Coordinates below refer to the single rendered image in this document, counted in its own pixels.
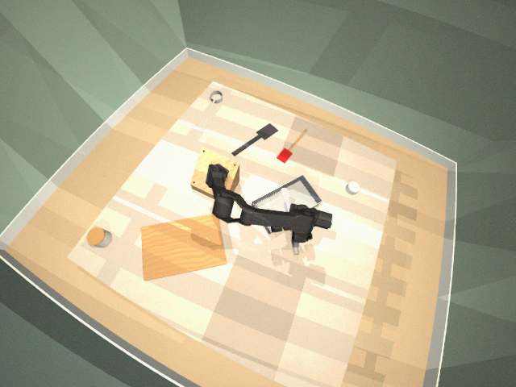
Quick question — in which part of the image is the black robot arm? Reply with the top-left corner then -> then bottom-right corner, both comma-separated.
206,163 -> 332,243

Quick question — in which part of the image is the grey short cylinder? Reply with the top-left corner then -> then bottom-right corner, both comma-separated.
346,181 -> 360,195

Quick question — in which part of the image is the grey spatula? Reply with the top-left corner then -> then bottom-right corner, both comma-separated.
231,123 -> 279,156

